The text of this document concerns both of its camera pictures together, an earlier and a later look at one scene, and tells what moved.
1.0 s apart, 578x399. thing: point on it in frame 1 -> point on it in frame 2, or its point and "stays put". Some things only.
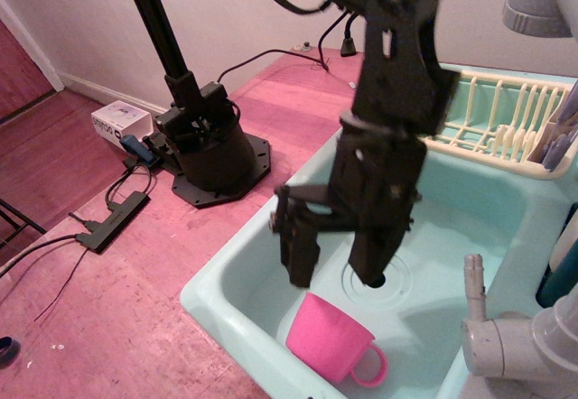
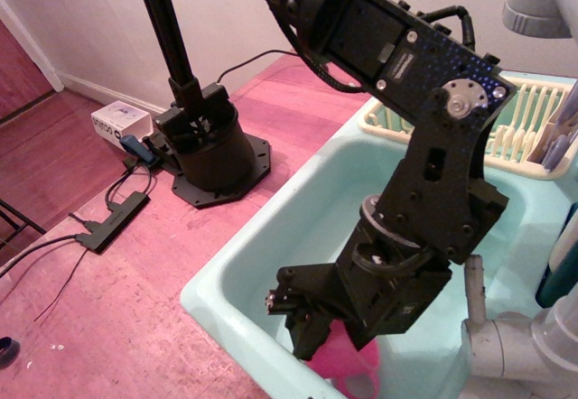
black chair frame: (26, 221) stays put
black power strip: (98, 236) stays put
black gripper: (373, 183) -> (381, 276)
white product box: (117, 120) stays put
